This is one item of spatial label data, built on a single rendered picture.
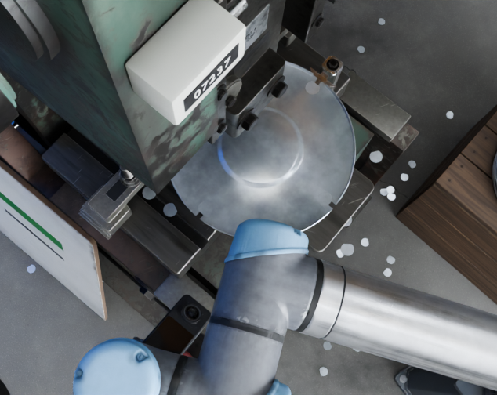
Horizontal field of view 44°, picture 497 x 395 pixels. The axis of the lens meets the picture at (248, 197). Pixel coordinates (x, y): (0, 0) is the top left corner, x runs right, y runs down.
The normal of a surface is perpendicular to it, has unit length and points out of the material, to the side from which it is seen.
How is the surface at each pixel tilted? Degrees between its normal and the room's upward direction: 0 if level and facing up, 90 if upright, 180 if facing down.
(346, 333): 46
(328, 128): 2
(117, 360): 1
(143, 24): 90
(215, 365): 30
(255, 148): 2
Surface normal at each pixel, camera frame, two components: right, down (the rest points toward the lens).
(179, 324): 0.36, -0.56
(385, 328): 0.06, 0.20
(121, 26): 0.76, 0.63
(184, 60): 0.04, -0.25
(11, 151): 0.74, 0.53
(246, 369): 0.27, -0.18
